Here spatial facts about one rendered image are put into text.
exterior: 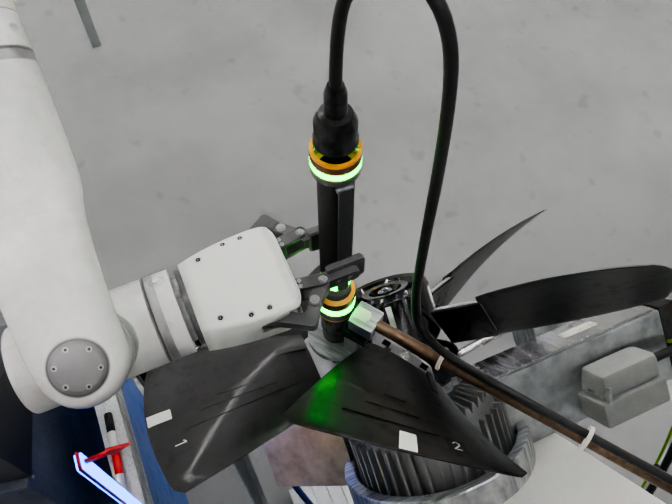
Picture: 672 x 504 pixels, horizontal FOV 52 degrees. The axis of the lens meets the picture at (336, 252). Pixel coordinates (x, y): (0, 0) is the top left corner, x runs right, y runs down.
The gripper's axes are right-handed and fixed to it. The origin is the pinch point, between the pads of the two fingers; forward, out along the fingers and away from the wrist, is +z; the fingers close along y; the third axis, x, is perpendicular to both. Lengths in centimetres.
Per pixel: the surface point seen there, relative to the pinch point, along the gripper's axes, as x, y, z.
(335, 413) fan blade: -3.8, 14.0, -6.2
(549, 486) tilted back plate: -31.7, 25.3, 18.3
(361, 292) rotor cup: -27.3, -7.6, 7.0
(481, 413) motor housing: -29.6, 14.0, 14.5
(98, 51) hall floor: -146, -214, -18
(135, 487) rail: -60, -5, -35
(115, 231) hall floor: -146, -121, -34
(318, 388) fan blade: -6.4, 10.2, -6.4
